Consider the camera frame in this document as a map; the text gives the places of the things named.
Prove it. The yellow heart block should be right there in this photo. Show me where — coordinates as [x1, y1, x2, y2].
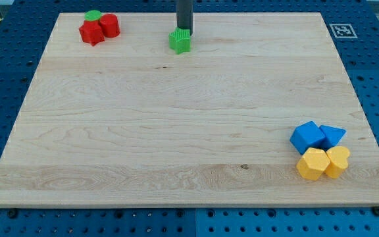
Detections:
[324, 146, 351, 178]

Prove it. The blue cube block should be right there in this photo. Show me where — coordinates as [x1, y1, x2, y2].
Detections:
[290, 121, 325, 154]

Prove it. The green cylinder block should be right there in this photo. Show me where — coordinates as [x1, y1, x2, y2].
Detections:
[84, 10, 102, 21]

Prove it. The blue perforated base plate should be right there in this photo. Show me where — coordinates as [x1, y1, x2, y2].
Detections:
[0, 1, 379, 236]

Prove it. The blue triangle block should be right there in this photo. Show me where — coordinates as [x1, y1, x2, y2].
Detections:
[319, 125, 346, 150]

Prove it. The green star block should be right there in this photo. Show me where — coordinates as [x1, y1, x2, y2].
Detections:
[168, 27, 191, 54]

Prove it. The white fiducial marker tag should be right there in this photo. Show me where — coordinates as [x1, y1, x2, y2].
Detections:
[330, 23, 357, 39]

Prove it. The wooden board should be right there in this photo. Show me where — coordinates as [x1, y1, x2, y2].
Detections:
[0, 13, 379, 209]

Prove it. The yellow hexagon block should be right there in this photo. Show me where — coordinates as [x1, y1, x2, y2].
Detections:
[296, 147, 330, 180]

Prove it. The red cylinder block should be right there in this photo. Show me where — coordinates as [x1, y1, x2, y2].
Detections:
[99, 14, 120, 38]

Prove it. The red star block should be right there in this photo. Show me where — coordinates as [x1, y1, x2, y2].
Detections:
[79, 20, 105, 46]

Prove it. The dark grey robot pusher rod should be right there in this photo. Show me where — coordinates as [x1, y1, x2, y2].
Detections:
[176, 0, 193, 35]

